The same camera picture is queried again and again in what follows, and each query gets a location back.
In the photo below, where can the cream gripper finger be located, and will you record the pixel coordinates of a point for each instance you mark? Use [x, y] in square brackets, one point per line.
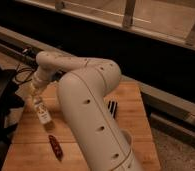
[32, 91]
[39, 93]

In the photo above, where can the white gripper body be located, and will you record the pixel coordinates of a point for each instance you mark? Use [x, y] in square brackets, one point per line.
[41, 78]

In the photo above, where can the white plastic bottle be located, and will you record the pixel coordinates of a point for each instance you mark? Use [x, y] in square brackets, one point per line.
[41, 110]

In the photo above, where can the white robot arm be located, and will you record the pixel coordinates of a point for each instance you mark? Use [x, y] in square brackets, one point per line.
[81, 91]

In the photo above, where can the metal railing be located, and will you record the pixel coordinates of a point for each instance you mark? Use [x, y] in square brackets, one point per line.
[171, 21]

